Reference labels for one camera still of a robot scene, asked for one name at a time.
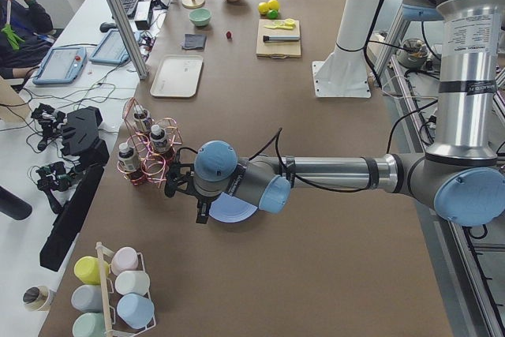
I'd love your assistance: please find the black computer mouse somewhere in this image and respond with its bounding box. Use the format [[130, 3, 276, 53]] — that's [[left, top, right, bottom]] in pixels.
[[99, 22, 117, 33]]

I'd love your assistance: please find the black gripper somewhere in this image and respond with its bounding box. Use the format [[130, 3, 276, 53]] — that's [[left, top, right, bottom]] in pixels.
[[164, 149, 219, 224]]

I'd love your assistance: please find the green lime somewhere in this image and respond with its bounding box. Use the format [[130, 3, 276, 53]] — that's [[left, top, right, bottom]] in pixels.
[[267, 9, 279, 20]]

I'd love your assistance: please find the light blue cup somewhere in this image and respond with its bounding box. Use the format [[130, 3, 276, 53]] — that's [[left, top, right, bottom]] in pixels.
[[117, 293, 155, 329]]

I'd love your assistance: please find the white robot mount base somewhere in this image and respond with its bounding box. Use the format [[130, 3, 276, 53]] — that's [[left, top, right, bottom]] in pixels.
[[312, 0, 381, 98]]

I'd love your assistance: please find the grey cup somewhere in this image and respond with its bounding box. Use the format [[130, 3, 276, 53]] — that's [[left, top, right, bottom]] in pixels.
[[71, 284, 103, 313]]

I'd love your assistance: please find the blue round plate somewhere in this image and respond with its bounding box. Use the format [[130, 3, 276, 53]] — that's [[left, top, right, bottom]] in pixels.
[[209, 193, 257, 223]]

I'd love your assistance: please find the steel muddler black tip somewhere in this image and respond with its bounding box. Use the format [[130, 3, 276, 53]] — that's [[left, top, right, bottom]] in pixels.
[[262, 35, 301, 43]]

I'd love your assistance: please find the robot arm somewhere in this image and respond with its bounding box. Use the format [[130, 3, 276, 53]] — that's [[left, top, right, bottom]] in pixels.
[[166, 0, 390, 231]]

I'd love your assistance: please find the lemon half lower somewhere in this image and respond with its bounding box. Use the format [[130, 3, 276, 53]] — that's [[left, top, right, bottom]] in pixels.
[[284, 18, 296, 27]]

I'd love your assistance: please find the aluminium frame post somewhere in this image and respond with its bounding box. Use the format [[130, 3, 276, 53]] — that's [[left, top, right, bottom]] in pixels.
[[106, 0, 148, 80]]

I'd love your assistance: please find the grey folded cloth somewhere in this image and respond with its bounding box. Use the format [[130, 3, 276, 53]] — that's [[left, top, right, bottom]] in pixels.
[[181, 34, 207, 51]]

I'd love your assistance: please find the white cup rack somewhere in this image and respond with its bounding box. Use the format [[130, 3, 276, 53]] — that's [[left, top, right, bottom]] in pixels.
[[95, 242, 157, 336]]

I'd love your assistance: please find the blue teach pendant left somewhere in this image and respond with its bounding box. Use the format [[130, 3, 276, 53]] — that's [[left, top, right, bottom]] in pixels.
[[33, 46, 87, 85]]

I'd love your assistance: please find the cream rabbit tray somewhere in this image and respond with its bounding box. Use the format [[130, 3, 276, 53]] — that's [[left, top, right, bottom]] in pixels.
[[150, 54, 204, 98]]

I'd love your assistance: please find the yellow plastic knife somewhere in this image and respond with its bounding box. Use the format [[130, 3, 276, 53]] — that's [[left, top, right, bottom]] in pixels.
[[264, 24, 296, 30]]

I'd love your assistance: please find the green bowl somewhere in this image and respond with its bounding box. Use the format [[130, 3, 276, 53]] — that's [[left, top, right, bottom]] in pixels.
[[189, 8, 211, 28]]

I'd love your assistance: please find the pink cup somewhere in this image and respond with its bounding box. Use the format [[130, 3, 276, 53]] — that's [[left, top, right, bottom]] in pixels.
[[110, 246, 139, 275]]

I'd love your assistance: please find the yellow lemon upper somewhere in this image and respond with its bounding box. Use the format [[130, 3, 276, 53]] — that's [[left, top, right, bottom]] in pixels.
[[267, 0, 280, 11]]

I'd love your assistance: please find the copper wire bottle rack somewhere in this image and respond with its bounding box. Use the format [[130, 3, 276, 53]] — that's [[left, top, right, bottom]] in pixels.
[[117, 98, 182, 186]]

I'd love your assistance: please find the mint green cup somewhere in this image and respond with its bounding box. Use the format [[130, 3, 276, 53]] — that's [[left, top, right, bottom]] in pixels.
[[72, 313, 106, 337]]

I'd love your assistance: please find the white cup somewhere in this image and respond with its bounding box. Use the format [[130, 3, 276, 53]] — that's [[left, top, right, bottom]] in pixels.
[[114, 271, 151, 296]]

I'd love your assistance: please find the tape roll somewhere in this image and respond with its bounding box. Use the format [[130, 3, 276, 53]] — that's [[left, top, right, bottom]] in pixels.
[[22, 286, 55, 312]]

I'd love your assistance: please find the blue teach pendant right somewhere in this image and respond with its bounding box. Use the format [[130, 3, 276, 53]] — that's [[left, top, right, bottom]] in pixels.
[[89, 28, 129, 66]]

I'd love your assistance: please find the blue teach pendant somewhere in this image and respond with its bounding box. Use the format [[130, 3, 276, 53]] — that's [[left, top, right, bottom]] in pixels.
[[89, 28, 129, 66], [33, 46, 87, 85]]

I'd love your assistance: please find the yellow cup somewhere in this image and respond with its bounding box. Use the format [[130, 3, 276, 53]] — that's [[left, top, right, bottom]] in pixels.
[[73, 256, 100, 285]]

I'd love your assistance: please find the wooden cutting board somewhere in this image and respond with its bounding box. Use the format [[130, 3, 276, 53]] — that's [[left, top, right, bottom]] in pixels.
[[256, 18, 301, 58]]

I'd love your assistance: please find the seated person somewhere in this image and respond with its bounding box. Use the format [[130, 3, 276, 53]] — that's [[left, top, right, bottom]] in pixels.
[[1, 0, 54, 79]]

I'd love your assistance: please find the yellow lemon lower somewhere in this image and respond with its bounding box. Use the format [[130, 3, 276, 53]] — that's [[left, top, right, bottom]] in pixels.
[[257, 2, 270, 15]]

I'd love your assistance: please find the tea bottle front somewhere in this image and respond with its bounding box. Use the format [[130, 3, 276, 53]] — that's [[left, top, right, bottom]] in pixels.
[[150, 124, 174, 159]]

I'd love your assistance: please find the yellow lemon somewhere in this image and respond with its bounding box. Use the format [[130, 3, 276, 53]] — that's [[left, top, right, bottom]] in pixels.
[[257, 2, 270, 15], [267, 0, 280, 11]]

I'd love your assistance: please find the tea bottle right back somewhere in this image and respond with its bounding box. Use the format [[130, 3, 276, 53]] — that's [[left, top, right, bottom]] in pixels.
[[118, 142, 145, 185]]

